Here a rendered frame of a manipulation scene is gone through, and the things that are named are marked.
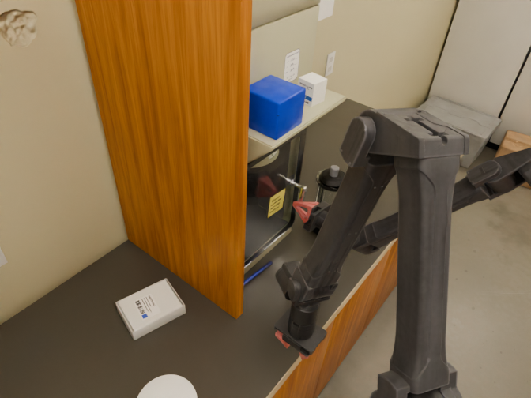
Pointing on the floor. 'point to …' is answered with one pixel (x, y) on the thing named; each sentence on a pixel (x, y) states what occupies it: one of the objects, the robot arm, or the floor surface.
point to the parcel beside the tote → (517, 140)
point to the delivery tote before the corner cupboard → (482, 121)
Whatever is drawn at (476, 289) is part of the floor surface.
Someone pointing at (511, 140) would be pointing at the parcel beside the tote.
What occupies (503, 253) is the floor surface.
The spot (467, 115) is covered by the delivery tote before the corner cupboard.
